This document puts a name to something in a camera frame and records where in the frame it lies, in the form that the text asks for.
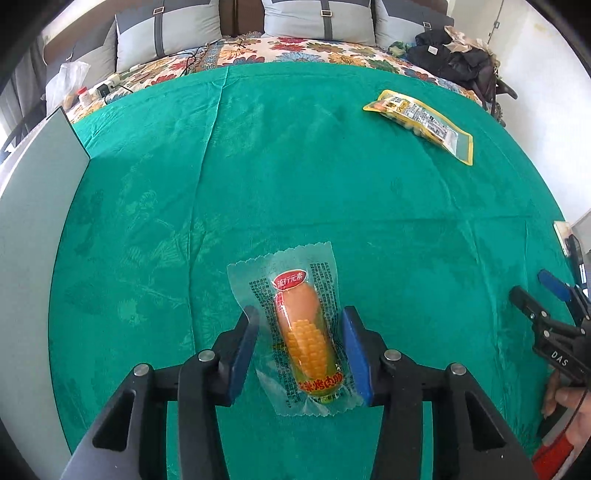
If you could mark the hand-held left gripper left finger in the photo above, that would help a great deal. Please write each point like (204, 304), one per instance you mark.
(244, 353)

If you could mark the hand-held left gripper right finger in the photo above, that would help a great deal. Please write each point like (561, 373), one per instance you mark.
(355, 355)

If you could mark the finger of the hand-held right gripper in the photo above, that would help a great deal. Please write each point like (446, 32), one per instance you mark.
(526, 301)
(554, 284)

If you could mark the clear corn sausage packet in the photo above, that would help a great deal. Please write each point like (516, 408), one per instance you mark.
(300, 332)

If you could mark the yellow packet of round snacks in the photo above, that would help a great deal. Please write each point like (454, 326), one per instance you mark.
(415, 117)

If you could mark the white cardboard box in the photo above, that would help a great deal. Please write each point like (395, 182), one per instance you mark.
(32, 277)

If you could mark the person's right hand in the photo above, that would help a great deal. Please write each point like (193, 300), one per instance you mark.
(575, 408)

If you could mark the black phone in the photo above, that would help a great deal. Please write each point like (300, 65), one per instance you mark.
(577, 258)

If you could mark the phone in beige case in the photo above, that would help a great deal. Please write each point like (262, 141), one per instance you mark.
(561, 230)

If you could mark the green tablecloth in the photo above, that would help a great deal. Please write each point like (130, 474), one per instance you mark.
(369, 230)

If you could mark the brown bag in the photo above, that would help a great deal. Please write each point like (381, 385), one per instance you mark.
(489, 83)

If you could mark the pile of black clothes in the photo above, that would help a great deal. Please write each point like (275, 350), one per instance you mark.
(438, 55)

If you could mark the beige garment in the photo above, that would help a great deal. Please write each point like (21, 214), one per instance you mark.
(461, 39)

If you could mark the white bottle with red cap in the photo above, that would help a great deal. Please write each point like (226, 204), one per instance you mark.
(85, 98)

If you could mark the white power strip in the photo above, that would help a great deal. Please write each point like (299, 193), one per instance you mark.
(108, 84)

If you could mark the grey two-tone pillow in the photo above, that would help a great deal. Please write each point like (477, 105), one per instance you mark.
(78, 50)
(295, 23)
(401, 23)
(184, 32)

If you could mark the clear plastic bag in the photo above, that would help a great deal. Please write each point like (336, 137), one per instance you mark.
(67, 81)

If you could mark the grey curtain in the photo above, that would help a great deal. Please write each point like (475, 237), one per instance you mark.
(27, 83)

